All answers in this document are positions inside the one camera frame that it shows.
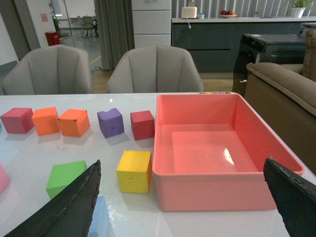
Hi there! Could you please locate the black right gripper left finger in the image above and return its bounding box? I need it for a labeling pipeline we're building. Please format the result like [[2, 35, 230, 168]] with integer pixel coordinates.
[[6, 160, 101, 237]]

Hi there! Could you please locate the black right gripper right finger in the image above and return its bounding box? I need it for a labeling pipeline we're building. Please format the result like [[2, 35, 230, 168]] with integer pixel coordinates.
[[263, 158, 316, 237]]

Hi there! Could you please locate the light blue foam block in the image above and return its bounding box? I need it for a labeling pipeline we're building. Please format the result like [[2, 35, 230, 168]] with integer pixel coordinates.
[[87, 196, 109, 237]]

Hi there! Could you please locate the green foam block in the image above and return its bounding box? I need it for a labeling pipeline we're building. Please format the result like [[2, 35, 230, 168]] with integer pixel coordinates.
[[46, 160, 87, 199]]

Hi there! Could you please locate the pink foam block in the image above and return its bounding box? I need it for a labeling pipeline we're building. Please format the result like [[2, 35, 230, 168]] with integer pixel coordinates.
[[0, 164, 10, 193]]

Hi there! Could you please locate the yellow foam block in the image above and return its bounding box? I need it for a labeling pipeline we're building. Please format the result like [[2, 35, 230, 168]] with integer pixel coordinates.
[[117, 151, 152, 194]]

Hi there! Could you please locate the orange foam block right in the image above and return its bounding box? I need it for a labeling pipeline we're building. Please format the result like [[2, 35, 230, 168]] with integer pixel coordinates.
[[57, 109, 90, 137]]

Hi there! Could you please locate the orange foam block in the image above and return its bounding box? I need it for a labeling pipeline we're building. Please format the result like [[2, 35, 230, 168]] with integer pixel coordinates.
[[57, 109, 90, 137], [32, 107, 60, 136]]

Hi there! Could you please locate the pink plastic bin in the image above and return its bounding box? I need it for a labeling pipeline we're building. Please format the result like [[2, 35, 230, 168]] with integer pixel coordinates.
[[153, 93, 305, 211]]

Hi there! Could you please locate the orange foam block left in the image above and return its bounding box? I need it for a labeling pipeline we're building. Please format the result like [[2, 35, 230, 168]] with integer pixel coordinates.
[[32, 107, 60, 136]]

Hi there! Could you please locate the purple foam block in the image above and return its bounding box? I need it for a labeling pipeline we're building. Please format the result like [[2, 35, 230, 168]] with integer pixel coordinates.
[[97, 108, 124, 138]]

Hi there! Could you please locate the brown sofa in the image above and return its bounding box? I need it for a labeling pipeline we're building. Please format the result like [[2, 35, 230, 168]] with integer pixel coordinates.
[[244, 29, 316, 173]]

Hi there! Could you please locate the magenta foam block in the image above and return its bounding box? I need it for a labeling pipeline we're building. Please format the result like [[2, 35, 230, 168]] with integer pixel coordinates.
[[0, 108, 34, 134]]

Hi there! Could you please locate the dark red foam block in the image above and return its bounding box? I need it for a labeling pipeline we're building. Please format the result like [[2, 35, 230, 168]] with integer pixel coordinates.
[[130, 111, 155, 140]]

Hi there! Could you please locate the grey chair left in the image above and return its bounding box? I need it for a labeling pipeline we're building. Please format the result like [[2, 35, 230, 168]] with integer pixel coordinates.
[[1, 44, 93, 95]]

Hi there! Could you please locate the grey chair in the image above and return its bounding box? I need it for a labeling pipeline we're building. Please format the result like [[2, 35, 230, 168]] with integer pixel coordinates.
[[107, 45, 204, 94], [1, 44, 93, 95]]

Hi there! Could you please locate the black appliance box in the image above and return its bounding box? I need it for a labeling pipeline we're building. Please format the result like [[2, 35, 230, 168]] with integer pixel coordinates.
[[232, 34, 306, 96]]

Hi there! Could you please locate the grey chair right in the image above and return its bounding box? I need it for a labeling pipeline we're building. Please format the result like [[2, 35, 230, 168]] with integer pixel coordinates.
[[107, 45, 204, 94]]

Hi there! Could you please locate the dark grey counter cabinet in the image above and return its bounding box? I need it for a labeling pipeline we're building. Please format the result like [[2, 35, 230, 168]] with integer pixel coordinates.
[[171, 17, 316, 73]]

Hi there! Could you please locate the red bin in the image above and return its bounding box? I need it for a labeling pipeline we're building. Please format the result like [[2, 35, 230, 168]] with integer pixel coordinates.
[[45, 32, 60, 46]]

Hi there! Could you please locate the potted plant white pot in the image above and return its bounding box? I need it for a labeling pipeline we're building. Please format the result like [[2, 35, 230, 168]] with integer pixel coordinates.
[[281, 0, 316, 18]]

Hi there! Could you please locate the fruit plate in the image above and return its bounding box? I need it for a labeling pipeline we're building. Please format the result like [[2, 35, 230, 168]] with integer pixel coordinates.
[[220, 10, 237, 18]]

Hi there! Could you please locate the grey curtain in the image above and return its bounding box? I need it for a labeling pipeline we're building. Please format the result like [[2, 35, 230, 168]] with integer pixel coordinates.
[[94, 0, 135, 70]]

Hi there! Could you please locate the small teal bowl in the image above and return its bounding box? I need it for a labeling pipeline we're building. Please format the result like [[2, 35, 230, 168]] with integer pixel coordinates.
[[197, 12, 205, 19]]

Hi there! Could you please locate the white drawer cabinet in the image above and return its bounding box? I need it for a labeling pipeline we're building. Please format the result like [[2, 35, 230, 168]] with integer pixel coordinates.
[[131, 0, 172, 48]]

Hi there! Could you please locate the white toaster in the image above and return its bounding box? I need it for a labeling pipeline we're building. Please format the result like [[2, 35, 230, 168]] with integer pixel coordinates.
[[181, 6, 197, 19]]

